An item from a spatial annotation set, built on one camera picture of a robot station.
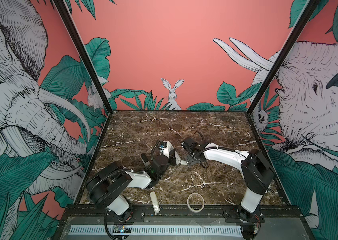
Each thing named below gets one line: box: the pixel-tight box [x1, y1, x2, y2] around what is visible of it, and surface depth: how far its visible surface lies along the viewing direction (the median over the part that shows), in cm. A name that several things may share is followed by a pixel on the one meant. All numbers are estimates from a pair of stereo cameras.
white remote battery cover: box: [150, 191, 161, 215], surface depth 76 cm
